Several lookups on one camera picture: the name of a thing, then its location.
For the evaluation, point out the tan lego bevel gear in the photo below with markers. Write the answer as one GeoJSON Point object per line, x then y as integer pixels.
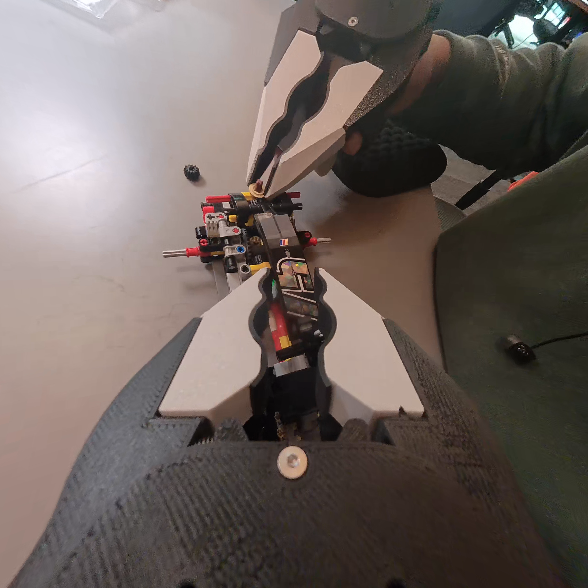
{"type": "Point", "coordinates": [256, 189]}

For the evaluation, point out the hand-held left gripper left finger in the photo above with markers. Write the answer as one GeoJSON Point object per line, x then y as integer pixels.
{"type": "Point", "coordinates": [211, 363]}

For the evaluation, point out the clear plastic bag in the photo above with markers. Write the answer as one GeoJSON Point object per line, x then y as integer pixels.
{"type": "Point", "coordinates": [105, 7]}

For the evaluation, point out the black lego gear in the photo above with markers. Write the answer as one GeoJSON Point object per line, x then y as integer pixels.
{"type": "Point", "coordinates": [191, 172]}

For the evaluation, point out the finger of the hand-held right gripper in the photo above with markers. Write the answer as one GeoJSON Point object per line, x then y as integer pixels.
{"type": "Point", "coordinates": [330, 119]}
{"type": "Point", "coordinates": [280, 92]}

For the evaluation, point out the person's right hand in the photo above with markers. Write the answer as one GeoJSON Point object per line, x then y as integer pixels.
{"type": "Point", "coordinates": [422, 69]}

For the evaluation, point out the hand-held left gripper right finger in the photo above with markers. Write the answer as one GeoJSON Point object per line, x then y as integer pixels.
{"type": "Point", "coordinates": [372, 363]}

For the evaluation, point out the person's green sweatshirt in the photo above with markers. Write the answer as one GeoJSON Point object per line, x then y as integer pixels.
{"type": "Point", "coordinates": [514, 413]}

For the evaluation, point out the person's right forearm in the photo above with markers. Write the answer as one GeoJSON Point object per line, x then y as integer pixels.
{"type": "Point", "coordinates": [505, 101]}

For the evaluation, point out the lego car chassis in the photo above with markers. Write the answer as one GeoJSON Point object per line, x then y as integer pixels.
{"type": "Point", "coordinates": [239, 239]}

